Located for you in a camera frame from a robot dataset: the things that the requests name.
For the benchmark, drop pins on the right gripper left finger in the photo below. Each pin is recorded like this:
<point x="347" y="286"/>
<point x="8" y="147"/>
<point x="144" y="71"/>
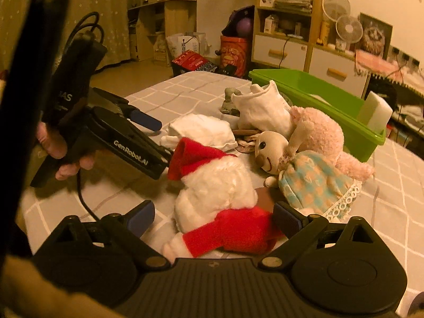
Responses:
<point x="126" y="231"/>

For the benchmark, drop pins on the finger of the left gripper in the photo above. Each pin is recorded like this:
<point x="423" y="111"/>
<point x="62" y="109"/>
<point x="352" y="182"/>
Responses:
<point x="137" y="116"/>

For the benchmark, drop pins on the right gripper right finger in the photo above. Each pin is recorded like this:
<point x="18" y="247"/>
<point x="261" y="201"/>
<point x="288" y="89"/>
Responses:
<point x="302" y="233"/>

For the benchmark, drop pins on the doll with checked dress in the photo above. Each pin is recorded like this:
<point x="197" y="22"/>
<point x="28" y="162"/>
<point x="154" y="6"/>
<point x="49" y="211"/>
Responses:
<point x="307" y="180"/>

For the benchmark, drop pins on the white cloth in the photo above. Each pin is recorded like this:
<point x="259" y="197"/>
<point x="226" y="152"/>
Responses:
<point x="206" y="130"/>

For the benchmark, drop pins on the santa plush toy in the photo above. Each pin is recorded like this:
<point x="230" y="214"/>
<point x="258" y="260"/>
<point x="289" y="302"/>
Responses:
<point x="217" y="206"/>

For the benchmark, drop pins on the pink fluffy plush toy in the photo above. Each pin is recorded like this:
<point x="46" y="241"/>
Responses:
<point x="316" y="131"/>

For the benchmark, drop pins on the white sponge block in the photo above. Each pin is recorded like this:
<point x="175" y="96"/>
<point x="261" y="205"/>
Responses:
<point x="375" y="113"/>

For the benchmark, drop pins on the person's left hand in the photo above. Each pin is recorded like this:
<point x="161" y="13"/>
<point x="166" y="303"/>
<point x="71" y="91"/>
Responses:
<point x="55" y="146"/>

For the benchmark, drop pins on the red cardboard box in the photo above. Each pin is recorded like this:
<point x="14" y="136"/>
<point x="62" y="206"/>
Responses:
<point x="190" y="61"/>

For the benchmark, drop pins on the grey small sock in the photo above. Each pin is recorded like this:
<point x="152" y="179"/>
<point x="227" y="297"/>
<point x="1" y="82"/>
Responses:
<point x="228" y="107"/>

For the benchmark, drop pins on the brown round pad with tag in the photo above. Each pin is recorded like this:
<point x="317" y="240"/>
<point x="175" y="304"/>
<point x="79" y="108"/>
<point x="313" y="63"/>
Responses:
<point x="246" y="139"/>

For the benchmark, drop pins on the orange printed bag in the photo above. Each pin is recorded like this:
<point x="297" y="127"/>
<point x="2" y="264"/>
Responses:
<point x="234" y="55"/>

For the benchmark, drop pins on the white baby garment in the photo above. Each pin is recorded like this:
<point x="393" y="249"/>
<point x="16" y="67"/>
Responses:
<point x="263" y="108"/>

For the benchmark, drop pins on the green plastic bin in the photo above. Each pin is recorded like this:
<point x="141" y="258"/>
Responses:
<point x="305" y="90"/>

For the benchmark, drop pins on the purple ball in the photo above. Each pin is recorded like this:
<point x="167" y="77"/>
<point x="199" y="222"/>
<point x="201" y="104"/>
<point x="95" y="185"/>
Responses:
<point x="244" y="28"/>

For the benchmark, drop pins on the long low wooden sideboard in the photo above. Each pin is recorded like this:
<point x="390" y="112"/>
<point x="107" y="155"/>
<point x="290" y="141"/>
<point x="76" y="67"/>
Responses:
<point x="406" y="122"/>

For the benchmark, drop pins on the pink checked cloth runner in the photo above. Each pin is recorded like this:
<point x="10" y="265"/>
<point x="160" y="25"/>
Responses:
<point x="367" y="64"/>

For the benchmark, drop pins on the wooden shelf cabinet with drawers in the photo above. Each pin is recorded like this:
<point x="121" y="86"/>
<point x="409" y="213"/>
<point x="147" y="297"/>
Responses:
<point x="285" y="36"/>

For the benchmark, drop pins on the small white desk fan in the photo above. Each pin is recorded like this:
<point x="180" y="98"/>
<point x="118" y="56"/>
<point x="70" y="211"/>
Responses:
<point x="349" y="29"/>

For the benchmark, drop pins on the framed cat picture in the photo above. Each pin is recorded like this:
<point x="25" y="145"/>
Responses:
<point x="376" y="36"/>

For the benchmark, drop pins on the large white desk fan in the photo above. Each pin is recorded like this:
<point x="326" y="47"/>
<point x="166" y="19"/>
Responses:
<point x="333" y="9"/>

